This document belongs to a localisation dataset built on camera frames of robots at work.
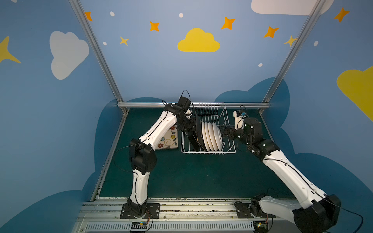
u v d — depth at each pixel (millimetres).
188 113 818
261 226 733
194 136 820
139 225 728
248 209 746
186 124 750
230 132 675
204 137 855
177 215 734
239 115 662
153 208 754
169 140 1017
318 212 376
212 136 861
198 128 892
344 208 371
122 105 1163
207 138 858
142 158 513
